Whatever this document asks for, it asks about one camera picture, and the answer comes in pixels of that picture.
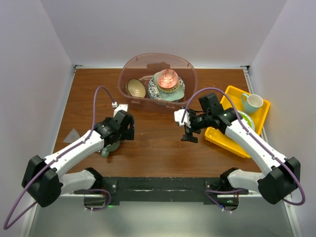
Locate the light blue mug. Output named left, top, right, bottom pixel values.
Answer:
left=241, top=93, right=264, bottom=115

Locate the yellow plastic tray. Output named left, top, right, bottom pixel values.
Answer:
left=204, top=85, right=270, bottom=158

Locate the mint green rectangular dish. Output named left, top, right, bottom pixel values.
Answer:
left=152, top=73, right=185, bottom=102

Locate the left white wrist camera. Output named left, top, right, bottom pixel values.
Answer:
left=112, top=102, right=128, bottom=116

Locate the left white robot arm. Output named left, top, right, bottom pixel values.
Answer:
left=22, top=104, right=134, bottom=207

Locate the pink translucent plastic bin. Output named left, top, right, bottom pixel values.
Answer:
left=118, top=53, right=198, bottom=112

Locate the aluminium frame rail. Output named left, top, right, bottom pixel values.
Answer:
left=284, top=202, right=303, bottom=237

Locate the yellow flower patterned bowl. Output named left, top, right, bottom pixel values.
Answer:
left=158, top=84, right=180, bottom=93

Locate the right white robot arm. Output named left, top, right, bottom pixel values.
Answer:
left=174, top=93, right=306, bottom=205

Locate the red patterned bowl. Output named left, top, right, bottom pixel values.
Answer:
left=156, top=69, right=179, bottom=88

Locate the white cream bowl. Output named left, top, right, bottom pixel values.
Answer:
left=158, top=84, right=180, bottom=93

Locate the teal ceramic cup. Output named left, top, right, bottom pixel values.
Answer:
left=101, top=141, right=120, bottom=158

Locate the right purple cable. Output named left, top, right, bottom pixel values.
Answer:
left=180, top=87, right=307, bottom=205

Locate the blue floral plate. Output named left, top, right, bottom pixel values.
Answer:
left=148, top=77, right=186, bottom=102

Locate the brown beige bowl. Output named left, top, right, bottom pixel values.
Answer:
left=125, top=79, right=146, bottom=98

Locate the green plate white rim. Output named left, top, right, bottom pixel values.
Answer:
left=237, top=110, right=255, bottom=134

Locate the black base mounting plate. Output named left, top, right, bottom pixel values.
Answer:
left=83, top=176, right=249, bottom=210

